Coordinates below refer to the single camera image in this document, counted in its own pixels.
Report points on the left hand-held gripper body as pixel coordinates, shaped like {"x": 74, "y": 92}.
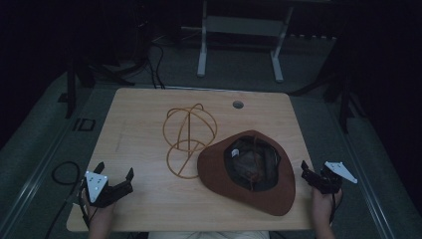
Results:
{"x": 109, "y": 194}

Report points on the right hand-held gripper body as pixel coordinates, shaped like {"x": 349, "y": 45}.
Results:
{"x": 328, "y": 181}

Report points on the brown cowboy hat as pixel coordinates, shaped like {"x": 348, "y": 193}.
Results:
{"x": 215, "y": 169}

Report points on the person's left hand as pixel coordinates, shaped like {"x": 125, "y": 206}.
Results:
{"x": 99, "y": 214}

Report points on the person's right hand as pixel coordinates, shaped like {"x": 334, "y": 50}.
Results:
{"x": 323, "y": 205}

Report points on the black metal stand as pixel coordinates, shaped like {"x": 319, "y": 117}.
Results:
{"x": 70, "y": 93}
{"x": 345, "y": 99}

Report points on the black rectangular floor bracket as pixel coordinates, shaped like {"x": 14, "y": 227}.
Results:
{"x": 84, "y": 124}

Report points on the white metal desk frame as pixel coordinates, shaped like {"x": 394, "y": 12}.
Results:
{"x": 242, "y": 26}

